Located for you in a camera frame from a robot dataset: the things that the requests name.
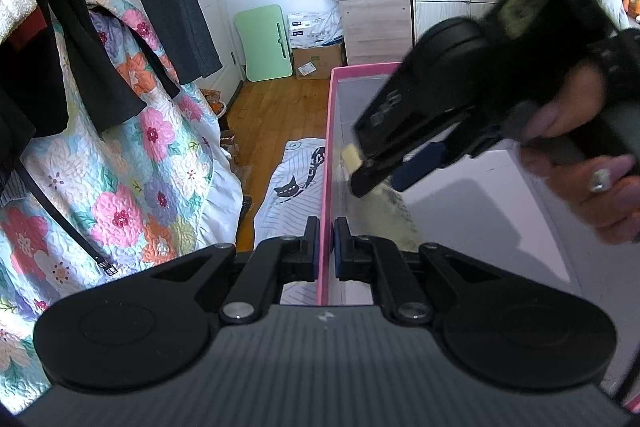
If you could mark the floral quilt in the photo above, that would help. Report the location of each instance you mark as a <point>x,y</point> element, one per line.
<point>81,206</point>

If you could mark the person right hand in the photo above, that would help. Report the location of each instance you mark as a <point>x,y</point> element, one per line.
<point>600,191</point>

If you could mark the guitar print table cloth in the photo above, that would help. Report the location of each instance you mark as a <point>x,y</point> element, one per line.
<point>294,194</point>

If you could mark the green folding table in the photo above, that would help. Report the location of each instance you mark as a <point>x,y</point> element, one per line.
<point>264,40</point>

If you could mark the pink cardboard box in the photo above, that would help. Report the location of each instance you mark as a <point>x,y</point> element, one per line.
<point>488,208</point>

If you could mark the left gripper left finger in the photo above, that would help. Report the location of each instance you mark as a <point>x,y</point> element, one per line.
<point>258,277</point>

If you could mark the cardboard box on floor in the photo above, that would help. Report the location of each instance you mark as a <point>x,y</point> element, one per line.
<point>318,62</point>

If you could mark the white tissue packs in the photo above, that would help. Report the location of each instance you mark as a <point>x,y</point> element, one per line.
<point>311,29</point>

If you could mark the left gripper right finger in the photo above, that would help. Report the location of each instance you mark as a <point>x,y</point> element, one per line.
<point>379,263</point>

